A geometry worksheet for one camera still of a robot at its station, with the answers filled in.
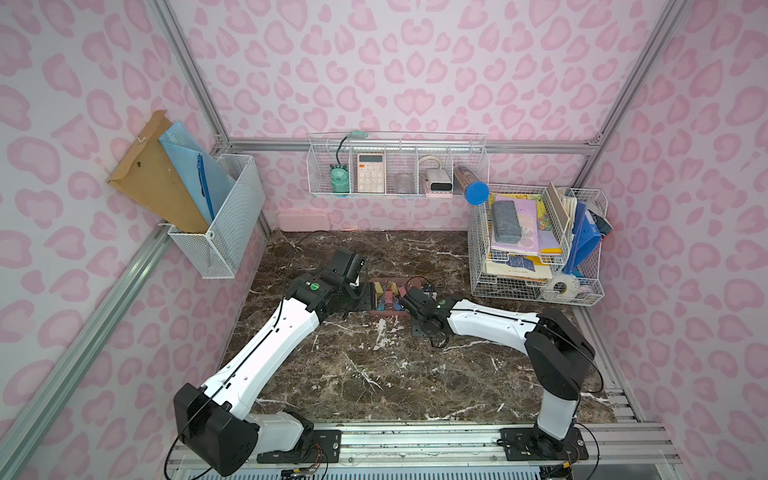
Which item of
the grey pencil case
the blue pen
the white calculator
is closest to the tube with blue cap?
the grey pencil case

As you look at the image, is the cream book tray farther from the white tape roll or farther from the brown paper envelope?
the brown paper envelope

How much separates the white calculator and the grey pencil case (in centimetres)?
38

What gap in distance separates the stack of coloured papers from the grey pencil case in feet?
0.05

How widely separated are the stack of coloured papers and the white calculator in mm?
384

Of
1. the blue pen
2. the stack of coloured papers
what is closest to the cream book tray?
the stack of coloured papers

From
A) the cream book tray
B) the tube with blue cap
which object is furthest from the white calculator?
the cream book tray

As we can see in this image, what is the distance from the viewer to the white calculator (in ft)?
3.18

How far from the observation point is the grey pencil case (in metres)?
0.87

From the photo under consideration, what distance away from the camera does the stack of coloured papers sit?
34.6 inches
